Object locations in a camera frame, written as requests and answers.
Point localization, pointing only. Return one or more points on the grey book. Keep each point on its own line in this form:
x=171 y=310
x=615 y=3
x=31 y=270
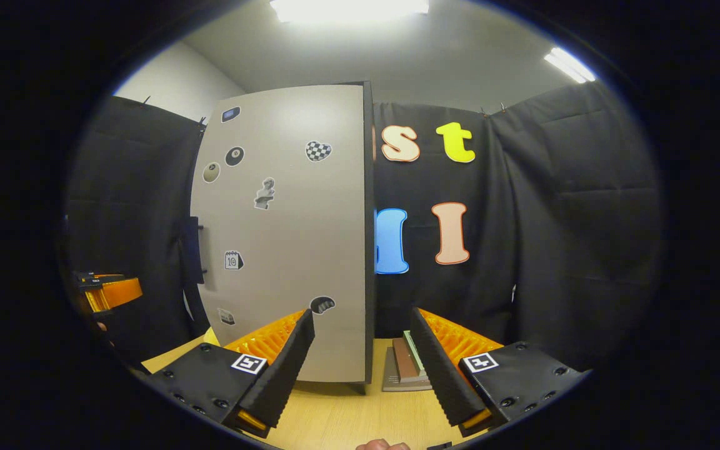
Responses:
x=391 y=381

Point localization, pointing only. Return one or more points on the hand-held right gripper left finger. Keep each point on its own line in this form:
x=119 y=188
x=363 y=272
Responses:
x=285 y=375

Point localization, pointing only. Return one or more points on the brown book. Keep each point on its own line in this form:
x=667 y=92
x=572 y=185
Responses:
x=405 y=362

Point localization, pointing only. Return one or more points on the green book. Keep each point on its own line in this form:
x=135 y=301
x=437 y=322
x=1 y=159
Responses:
x=415 y=350

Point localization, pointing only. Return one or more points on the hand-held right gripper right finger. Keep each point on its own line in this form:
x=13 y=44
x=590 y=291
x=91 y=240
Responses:
x=438 y=375

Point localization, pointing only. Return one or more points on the black backdrop cloth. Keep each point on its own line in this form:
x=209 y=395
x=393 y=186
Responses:
x=554 y=219

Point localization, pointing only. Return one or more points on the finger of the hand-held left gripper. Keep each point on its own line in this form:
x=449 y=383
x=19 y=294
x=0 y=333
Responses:
x=119 y=292

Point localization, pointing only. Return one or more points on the small black table bracket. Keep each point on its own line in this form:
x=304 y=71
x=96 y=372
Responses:
x=438 y=446

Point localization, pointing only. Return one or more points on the ceiling light panel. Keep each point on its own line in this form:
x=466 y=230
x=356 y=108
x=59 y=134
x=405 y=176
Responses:
x=347 y=9
x=569 y=64

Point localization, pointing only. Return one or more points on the dark grey cabinet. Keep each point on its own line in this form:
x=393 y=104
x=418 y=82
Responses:
x=369 y=250

